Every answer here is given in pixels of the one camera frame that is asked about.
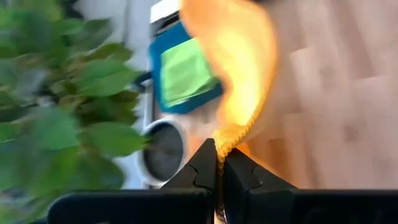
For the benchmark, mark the orange microfiber towel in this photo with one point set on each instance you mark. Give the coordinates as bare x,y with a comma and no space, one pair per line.
242,62

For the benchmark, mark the green microfiber towel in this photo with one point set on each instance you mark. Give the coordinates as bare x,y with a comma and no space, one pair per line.
186,71

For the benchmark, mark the green leafy potted tree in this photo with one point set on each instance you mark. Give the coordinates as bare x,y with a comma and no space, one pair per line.
62,109

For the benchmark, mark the white ribbed plant pot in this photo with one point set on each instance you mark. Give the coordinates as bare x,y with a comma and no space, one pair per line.
161,152

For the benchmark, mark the blue fabric basket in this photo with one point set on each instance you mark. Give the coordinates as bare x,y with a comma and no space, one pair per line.
161,43

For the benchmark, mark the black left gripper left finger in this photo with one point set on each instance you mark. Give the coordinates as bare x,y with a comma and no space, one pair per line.
186,199

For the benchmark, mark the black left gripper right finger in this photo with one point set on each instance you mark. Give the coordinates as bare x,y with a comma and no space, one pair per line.
264,202

